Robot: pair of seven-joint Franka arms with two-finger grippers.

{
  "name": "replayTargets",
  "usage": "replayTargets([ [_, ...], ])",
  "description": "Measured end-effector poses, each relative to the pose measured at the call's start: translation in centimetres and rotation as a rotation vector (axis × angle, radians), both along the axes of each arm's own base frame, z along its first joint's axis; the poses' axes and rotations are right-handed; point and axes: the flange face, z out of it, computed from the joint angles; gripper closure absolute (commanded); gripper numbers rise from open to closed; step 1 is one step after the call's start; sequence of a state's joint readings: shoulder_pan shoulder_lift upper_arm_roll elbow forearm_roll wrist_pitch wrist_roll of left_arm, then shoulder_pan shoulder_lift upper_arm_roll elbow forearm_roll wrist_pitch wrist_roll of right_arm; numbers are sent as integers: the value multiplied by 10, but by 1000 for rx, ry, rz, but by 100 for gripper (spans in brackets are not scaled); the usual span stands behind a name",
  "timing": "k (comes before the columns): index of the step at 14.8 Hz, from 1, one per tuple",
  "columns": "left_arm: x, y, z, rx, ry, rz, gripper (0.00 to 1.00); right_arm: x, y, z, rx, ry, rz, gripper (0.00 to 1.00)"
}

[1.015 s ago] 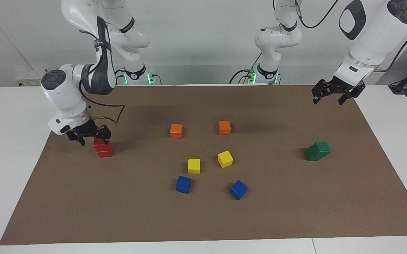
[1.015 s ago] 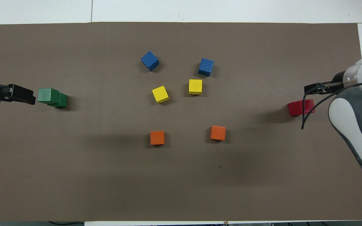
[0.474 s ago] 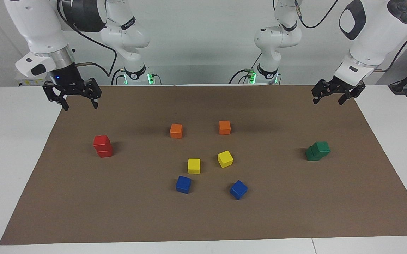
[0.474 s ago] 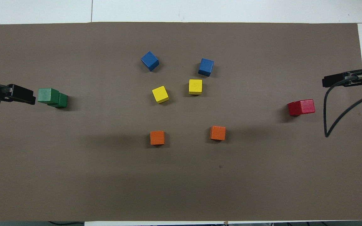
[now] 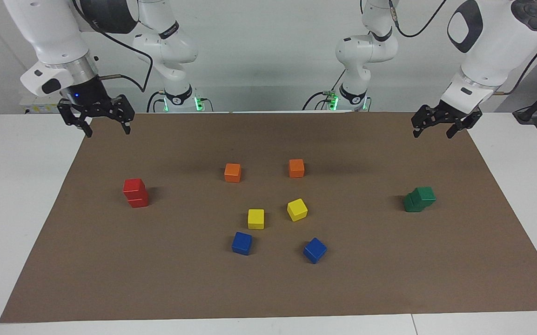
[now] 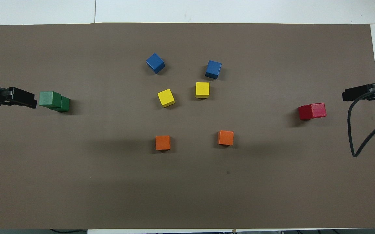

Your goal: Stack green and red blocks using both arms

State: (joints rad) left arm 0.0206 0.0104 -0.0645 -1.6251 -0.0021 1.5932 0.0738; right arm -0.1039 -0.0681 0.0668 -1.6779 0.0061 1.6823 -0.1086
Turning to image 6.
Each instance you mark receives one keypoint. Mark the green wooden cube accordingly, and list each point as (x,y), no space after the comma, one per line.
(49,99)
(64,105)

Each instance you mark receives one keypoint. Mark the red wooden cube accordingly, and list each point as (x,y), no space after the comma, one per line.
(319,110)
(303,113)

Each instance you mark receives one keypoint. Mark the blue wooden cube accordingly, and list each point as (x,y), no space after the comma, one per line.
(155,63)
(213,69)

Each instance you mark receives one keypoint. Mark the orange wooden cube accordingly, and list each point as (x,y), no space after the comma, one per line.
(163,142)
(225,137)

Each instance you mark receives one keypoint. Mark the yellow wooden cube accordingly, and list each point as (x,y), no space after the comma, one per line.
(166,97)
(202,89)

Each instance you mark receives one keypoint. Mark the brown table mat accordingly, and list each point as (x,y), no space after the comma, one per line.
(187,195)

